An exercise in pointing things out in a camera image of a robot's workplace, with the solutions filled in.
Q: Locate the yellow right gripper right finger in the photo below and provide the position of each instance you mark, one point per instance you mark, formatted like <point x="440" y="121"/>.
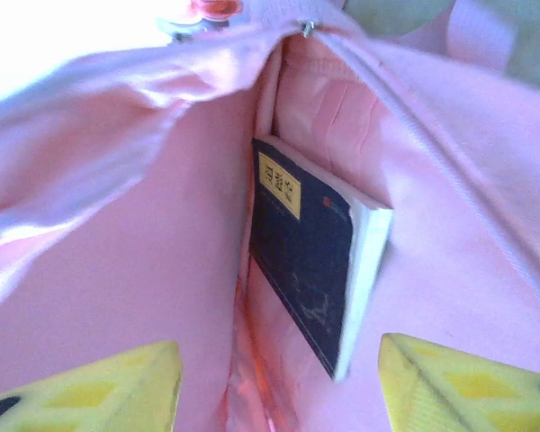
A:
<point x="468" y="391"/>

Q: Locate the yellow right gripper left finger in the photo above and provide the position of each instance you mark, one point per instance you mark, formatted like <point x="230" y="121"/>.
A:
<point x="94" y="391"/>

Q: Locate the pink student backpack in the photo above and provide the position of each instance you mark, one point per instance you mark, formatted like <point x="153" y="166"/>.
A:
<point x="117" y="225"/>

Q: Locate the dark blue book yellow label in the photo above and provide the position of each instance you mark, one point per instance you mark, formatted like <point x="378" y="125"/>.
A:
<point x="306" y="252"/>

